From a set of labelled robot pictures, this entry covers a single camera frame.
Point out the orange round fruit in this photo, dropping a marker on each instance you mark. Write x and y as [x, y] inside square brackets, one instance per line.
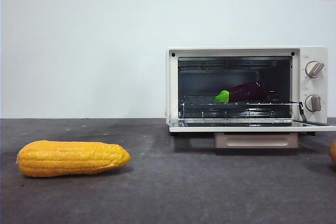
[334, 153]

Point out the oven door with glass window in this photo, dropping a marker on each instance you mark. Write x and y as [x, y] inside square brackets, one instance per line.
[236, 129]

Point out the yellow corn cob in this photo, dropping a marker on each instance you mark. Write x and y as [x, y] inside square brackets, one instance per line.
[67, 159]

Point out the purple eggplant with green stem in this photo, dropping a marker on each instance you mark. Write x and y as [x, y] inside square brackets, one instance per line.
[246, 91]

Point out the beige oven knob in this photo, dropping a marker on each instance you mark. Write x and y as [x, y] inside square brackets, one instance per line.
[314, 70]
[313, 102]

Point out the white Toshiba toaster oven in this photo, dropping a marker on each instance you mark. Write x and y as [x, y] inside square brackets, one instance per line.
[236, 51]

